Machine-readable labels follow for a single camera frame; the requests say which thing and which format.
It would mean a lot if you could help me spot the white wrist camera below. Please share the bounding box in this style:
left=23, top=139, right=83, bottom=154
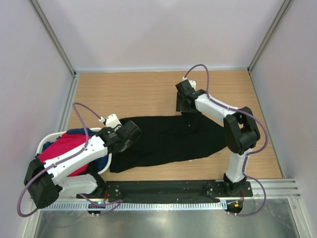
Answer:
left=182, top=77, right=197, bottom=88
left=99, top=114, right=121, bottom=128

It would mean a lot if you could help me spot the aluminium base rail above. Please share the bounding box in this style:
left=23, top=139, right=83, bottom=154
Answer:
left=29, top=179, right=302, bottom=202

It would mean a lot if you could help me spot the white perforated laundry basket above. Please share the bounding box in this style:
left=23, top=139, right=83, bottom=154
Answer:
left=37, top=127, right=112, bottom=176

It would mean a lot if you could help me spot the blue t shirt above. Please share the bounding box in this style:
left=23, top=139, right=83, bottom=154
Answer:
left=41, top=127, right=111, bottom=172

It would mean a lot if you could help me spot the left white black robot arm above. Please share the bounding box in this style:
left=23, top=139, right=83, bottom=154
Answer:
left=24, top=121, right=141, bottom=209

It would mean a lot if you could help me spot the black t shirt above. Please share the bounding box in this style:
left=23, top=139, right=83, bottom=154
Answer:
left=109, top=113, right=226, bottom=173

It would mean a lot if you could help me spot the left aluminium frame post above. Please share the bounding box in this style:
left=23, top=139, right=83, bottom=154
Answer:
left=29, top=0, right=77, bottom=75

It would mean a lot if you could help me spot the pink t shirt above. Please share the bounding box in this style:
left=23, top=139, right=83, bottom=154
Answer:
left=36, top=128, right=86, bottom=162

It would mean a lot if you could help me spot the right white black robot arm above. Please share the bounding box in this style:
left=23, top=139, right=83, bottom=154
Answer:
left=175, top=79, right=261, bottom=196

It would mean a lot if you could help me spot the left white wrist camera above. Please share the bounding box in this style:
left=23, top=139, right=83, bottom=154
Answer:
left=99, top=114, right=121, bottom=128

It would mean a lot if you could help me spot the right aluminium frame post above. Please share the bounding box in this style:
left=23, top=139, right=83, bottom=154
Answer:
left=248, top=0, right=294, bottom=71

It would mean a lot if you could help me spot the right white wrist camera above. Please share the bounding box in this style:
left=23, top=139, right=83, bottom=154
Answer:
left=182, top=77, right=197, bottom=88

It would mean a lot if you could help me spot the aluminium frame post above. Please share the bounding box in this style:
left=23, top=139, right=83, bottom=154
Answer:
left=29, top=0, right=77, bottom=75
left=248, top=0, right=294, bottom=71

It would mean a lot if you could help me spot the slotted grey cable duct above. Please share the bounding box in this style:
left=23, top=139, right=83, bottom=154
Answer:
left=43, top=200, right=227, bottom=211

